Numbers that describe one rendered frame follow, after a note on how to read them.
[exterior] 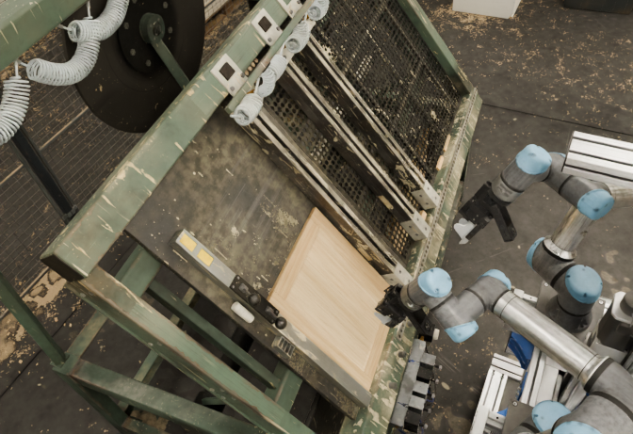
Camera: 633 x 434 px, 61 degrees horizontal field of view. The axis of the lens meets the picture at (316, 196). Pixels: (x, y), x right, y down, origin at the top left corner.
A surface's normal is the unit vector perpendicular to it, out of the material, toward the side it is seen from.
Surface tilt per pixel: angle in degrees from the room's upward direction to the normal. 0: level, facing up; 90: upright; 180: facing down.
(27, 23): 90
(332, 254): 54
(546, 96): 0
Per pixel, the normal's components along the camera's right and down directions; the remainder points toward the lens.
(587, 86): -0.10, -0.66
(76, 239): 0.69, -0.22
